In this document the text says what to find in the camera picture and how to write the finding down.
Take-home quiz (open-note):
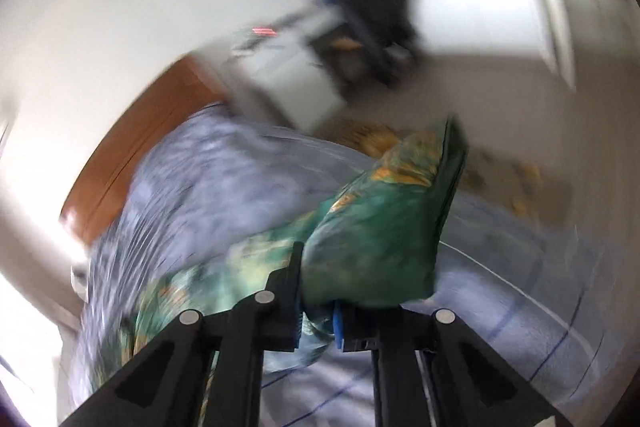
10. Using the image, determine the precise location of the brown wooden headboard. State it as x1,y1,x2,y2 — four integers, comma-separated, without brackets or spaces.
60,55,229,245

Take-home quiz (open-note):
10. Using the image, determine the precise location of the black jacket on chair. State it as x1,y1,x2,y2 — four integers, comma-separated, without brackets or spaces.
322,0,418,87

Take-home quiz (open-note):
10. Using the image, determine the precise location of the blue checked bed sheet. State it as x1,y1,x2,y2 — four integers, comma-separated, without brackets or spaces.
67,103,626,427

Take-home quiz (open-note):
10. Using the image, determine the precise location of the patterned floor rug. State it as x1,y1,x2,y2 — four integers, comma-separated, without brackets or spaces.
320,118,573,227

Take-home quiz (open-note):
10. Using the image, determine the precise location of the green patterned silk garment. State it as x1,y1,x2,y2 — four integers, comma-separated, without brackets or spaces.
74,106,458,401

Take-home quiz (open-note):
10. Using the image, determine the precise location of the white desk with drawers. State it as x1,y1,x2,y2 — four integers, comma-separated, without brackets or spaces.
227,5,346,133

